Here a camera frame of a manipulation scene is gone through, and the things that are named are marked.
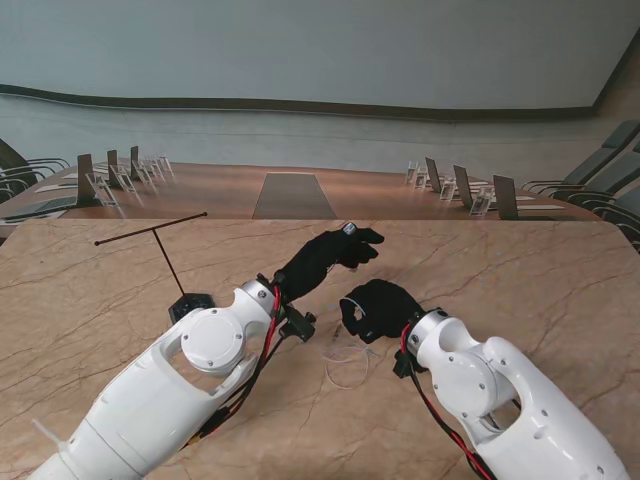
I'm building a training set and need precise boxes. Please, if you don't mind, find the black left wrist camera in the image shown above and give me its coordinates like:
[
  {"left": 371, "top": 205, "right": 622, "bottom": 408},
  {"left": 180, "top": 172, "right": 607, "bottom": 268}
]
[{"left": 279, "top": 307, "right": 318, "bottom": 344}]

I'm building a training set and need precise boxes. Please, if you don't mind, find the grey desk pad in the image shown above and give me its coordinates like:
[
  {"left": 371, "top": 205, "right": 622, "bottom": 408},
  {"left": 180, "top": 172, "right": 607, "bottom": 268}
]
[{"left": 0, "top": 195, "right": 80, "bottom": 221}]

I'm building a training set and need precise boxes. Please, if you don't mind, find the red black left arm cable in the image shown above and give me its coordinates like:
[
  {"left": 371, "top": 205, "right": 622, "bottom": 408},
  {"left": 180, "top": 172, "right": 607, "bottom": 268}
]
[{"left": 188, "top": 284, "right": 282, "bottom": 447}]

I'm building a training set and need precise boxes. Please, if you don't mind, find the black T-bar rack hexagon base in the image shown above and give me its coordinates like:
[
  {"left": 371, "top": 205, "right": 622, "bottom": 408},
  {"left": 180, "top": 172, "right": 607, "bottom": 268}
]
[{"left": 93, "top": 211, "right": 217, "bottom": 324}]

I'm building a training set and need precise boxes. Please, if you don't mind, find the dark grey office chair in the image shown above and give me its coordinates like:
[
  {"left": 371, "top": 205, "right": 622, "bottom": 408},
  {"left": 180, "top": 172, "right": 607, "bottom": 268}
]
[
  {"left": 0, "top": 174, "right": 32, "bottom": 205},
  {"left": 0, "top": 138, "right": 72, "bottom": 189},
  {"left": 597, "top": 182, "right": 640, "bottom": 252},
  {"left": 521, "top": 118, "right": 640, "bottom": 194},
  {"left": 564, "top": 144, "right": 640, "bottom": 209}
]

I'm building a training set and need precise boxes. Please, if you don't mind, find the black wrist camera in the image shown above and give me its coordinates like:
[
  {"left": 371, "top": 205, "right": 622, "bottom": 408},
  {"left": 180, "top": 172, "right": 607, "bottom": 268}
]
[
  {"left": 279, "top": 307, "right": 318, "bottom": 344},
  {"left": 392, "top": 349, "right": 420, "bottom": 379}
]

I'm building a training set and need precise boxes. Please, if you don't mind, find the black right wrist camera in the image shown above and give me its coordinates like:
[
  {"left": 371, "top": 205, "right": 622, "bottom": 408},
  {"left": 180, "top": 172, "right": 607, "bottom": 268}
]
[{"left": 392, "top": 349, "right": 420, "bottom": 379}]

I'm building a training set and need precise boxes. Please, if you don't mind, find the red black right arm cable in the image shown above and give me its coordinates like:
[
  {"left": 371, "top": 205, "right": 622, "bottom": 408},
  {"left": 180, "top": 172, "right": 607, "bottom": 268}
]
[{"left": 399, "top": 322, "right": 497, "bottom": 480}]

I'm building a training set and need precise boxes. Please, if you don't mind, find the thin white cable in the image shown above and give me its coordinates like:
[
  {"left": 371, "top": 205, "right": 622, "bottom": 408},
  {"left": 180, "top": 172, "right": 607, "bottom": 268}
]
[{"left": 322, "top": 297, "right": 381, "bottom": 391}]

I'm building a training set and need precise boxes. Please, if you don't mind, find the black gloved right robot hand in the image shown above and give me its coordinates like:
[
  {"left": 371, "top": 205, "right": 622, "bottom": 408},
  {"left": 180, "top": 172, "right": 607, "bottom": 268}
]
[{"left": 338, "top": 278, "right": 427, "bottom": 346}]

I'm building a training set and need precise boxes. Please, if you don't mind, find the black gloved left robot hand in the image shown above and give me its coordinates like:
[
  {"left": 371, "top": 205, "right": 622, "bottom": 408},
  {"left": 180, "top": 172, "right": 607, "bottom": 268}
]
[{"left": 272, "top": 222, "right": 386, "bottom": 305}]

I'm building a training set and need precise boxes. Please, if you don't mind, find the brown wooden conference table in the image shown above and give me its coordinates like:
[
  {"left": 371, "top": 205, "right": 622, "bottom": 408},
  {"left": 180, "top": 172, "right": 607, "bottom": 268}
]
[{"left": 0, "top": 160, "right": 609, "bottom": 224}]

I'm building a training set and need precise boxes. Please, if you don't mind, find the red black arm cable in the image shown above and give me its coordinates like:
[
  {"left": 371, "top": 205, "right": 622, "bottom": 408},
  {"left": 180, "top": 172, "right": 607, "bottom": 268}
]
[
  {"left": 399, "top": 322, "right": 497, "bottom": 480},
  {"left": 188, "top": 284, "right": 282, "bottom": 447}
]

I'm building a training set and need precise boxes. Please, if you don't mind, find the white left arm cable tie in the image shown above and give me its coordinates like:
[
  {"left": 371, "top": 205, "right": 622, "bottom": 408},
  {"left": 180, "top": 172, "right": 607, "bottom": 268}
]
[{"left": 31, "top": 418, "right": 67, "bottom": 455}]

